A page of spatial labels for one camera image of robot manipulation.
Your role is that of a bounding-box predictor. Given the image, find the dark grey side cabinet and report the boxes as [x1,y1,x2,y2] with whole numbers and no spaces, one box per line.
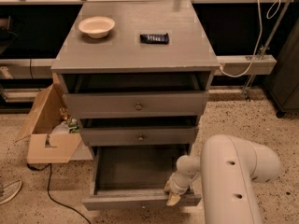
[264,19,299,119]

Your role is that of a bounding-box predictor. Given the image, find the white hanging cable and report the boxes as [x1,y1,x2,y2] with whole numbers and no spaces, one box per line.
[219,0,281,78]

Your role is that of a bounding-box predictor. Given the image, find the white paper bowl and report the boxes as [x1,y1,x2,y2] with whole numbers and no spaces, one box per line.
[78,16,115,39]

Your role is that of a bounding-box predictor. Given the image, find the grey middle drawer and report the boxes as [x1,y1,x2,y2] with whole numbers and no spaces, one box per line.
[80,127,198,147]

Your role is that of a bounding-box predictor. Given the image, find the grey drawer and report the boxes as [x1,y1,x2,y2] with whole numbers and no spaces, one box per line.
[80,127,198,147]
[63,91,208,119]
[82,145,189,211]

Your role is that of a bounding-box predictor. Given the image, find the grey drawer cabinet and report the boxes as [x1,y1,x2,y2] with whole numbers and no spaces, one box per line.
[50,0,221,161]

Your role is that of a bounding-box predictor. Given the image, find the open cardboard box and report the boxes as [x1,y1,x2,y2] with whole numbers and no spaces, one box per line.
[16,73,81,164]

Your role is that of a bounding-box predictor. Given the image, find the metal stand pole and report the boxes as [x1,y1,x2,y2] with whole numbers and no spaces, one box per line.
[242,0,293,102]

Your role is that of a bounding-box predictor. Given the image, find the black floor cable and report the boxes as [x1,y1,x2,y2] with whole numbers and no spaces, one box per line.
[26,162,92,224]

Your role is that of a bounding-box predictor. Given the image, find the white sneaker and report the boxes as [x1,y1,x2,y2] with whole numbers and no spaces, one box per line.
[0,179,22,204]

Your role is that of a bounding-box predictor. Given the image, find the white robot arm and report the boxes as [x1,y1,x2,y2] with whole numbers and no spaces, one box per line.
[164,134,281,224]

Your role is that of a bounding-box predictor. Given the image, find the grey bottom drawer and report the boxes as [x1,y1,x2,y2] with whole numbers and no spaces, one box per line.
[82,145,189,211]

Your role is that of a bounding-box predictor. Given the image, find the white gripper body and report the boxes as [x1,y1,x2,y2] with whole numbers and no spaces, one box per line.
[169,172,194,195]

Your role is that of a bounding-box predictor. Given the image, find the grey top drawer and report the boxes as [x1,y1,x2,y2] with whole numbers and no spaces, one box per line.
[63,91,208,119]

